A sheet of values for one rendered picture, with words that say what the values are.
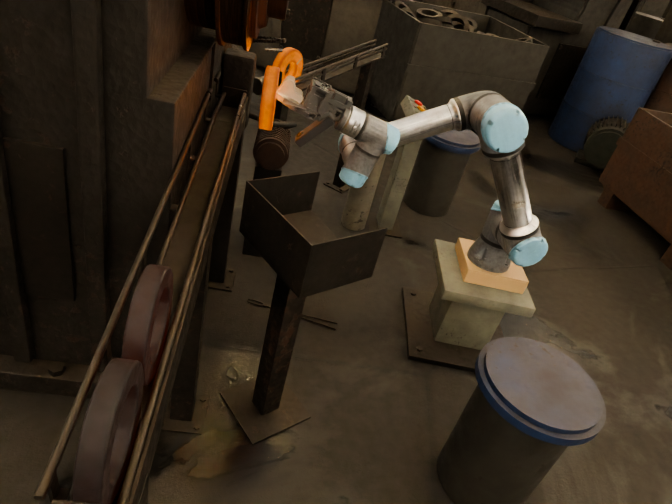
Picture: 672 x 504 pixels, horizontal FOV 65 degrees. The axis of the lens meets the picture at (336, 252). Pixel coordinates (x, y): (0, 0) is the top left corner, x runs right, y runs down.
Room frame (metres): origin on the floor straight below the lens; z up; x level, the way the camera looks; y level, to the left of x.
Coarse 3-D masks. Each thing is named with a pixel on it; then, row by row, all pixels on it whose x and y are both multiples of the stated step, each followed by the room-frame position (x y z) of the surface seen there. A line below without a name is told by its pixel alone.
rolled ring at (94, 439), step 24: (120, 360) 0.45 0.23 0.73; (96, 384) 0.40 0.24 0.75; (120, 384) 0.40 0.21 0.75; (96, 408) 0.37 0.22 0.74; (120, 408) 0.39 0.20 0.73; (96, 432) 0.35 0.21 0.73; (120, 432) 0.44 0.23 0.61; (96, 456) 0.33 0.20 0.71; (120, 456) 0.41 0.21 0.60; (96, 480) 0.32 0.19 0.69; (120, 480) 0.38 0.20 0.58
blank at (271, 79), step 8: (272, 72) 1.27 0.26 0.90; (264, 80) 1.24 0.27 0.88; (272, 80) 1.25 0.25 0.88; (264, 88) 1.23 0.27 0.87; (272, 88) 1.23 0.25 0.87; (264, 96) 1.22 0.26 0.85; (272, 96) 1.22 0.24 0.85; (264, 104) 1.22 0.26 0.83; (272, 104) 1.22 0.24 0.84; (264, 112) 1.22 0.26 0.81; (272, 112) 1.22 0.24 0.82; (264, 120) 1.22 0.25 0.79; (272, 120) 1.23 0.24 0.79; (264, 128) 1.25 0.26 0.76
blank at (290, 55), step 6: (288, 48) 1.96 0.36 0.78; (282, 54) 1.93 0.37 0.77; (288, 54) 1.94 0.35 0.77; (294, 54) 1.97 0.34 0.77; (300, 54) 2.01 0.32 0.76; (276, 60) 1.91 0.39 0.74; (282, 60) 1.91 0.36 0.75; (288, 60) 1.94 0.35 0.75; (294, 60) 1.98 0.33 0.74; (300, 60) 2.01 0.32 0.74; (276, 66) 1.90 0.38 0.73; (282, 66) 1.91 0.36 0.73; (294, 66) 2.00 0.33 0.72; (300, 66) 2.02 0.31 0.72; (288, 72) 2.00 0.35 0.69; (294, 72) 2.00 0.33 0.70; (300, 72) 2.03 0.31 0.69; (282, 78) 1.92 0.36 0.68
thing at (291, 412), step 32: (256, 192) 1.00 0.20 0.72; (288, 192) 1.12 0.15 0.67; (256, 224) 0.99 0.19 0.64; (288, 224) 0.91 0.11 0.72; (320, 224) 1.13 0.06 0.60; (288, 256) 0.89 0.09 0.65; (320, 256) 0.87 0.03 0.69; (352, 256) 0.93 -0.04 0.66; (288, 288) 0.99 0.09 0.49; (320, 288) 0.89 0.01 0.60; (288, 320) 1.00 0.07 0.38; (288, 352) 1.02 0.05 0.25; (256, 384) 1.03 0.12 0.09; (256, 416) 0.98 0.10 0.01; (288, 416) 1.01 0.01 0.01
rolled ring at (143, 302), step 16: (144, 272) 0.59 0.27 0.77; (160, 272) 0.60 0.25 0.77; (144, 288) 0.56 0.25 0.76; (160, 288) 0.58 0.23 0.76; (144, 304) 0.54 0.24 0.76; (160, 304) 0.64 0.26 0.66; (128, 320) 0.52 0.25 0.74; (144, 320) 0.52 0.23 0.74; (160, 320) 0.63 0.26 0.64; (128, 336) 0.50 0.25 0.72; (144, 336) 0.51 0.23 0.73; (160, 336) 0.61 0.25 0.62; (128, 352) 0.50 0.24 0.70; (144, 352) 0.50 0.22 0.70; (160, 352) 0.60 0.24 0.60; (144, 368) 0.50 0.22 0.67; (144, 384) 0.51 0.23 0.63
